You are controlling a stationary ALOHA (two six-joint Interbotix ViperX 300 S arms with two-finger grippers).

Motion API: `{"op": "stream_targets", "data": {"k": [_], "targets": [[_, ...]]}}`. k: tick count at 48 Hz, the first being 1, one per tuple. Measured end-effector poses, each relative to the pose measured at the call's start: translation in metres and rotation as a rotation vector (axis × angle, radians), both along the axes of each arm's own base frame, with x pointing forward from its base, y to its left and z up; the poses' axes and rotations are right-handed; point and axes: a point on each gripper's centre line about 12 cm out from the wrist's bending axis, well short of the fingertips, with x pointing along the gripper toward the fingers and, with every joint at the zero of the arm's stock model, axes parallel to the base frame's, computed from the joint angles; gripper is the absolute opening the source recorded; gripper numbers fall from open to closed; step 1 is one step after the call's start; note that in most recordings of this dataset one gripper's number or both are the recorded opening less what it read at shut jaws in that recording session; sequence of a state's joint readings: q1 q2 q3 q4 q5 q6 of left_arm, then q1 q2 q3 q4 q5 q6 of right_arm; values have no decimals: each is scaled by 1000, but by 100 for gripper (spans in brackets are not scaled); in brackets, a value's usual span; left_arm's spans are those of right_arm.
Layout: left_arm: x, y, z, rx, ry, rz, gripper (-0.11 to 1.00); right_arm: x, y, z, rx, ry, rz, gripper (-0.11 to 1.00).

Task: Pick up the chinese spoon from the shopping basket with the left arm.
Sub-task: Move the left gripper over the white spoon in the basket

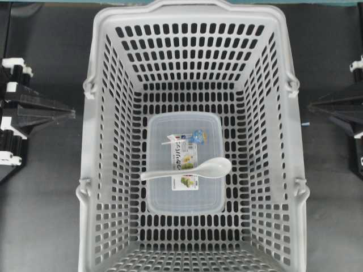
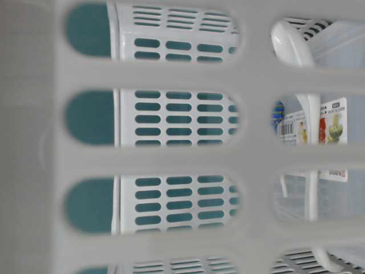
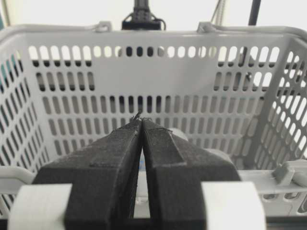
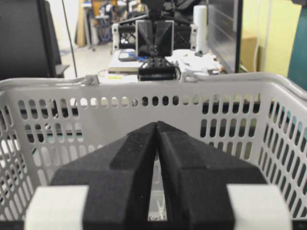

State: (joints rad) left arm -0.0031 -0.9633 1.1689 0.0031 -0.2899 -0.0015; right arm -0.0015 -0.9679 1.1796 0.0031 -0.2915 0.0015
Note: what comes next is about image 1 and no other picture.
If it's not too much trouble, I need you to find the white chinese soup spoon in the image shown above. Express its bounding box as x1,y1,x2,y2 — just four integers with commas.
140,157,232,180

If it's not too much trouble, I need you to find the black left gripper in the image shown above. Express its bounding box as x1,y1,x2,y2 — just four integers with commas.
1,58,75,181

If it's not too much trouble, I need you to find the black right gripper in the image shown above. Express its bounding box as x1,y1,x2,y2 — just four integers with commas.
309,56,362,179

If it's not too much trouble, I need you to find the grey plastic shopping basket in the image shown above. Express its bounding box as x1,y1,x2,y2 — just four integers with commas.
76,1,310,271

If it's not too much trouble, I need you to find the black cable at left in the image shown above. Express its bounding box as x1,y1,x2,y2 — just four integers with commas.
2,0,14,60

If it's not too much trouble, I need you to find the clear plastic food container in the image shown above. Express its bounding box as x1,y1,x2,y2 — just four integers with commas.
146,112,225,215

